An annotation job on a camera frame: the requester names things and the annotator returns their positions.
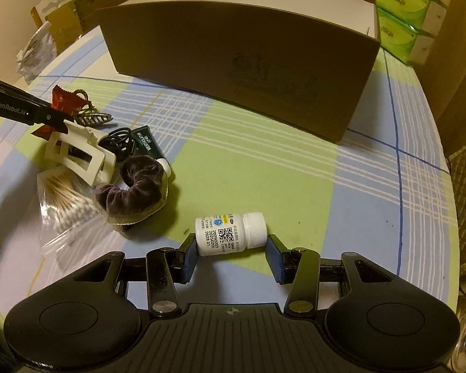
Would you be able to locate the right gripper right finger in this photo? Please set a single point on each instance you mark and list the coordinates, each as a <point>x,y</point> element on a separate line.
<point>300,268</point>

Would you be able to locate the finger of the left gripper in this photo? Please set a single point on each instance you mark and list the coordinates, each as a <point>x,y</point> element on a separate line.
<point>52,117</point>

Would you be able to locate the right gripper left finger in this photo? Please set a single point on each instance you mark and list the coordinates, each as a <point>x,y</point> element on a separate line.
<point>166,267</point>

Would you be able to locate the red snack packet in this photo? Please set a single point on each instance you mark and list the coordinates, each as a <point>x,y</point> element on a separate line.
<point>70,103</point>

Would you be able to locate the white hair claw clip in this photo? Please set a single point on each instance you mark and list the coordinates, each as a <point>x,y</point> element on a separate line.
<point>80,151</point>

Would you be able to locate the white pill bottle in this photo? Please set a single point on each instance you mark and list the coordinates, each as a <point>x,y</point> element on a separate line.
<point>230,233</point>

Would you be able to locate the dark purple velvet scrunchie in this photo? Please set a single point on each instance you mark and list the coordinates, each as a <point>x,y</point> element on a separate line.
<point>146,182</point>

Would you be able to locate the cotton swabs plastic bag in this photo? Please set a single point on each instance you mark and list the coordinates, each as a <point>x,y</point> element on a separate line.
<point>70,225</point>

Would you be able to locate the green lip gel tube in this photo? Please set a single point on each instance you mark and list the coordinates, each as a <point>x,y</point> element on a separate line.
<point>147,145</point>

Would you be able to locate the cardboard boxes pile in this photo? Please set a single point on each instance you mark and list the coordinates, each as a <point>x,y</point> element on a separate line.
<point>60,23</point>

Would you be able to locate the checked tablecloth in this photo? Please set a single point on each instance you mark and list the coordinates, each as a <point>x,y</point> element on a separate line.
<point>384,191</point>

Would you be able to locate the brown cardboard box white inside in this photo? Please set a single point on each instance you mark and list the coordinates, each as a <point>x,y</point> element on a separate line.
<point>303,62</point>

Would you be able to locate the green tissue pack stack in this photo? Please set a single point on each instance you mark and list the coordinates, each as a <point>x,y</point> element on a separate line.
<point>409,27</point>

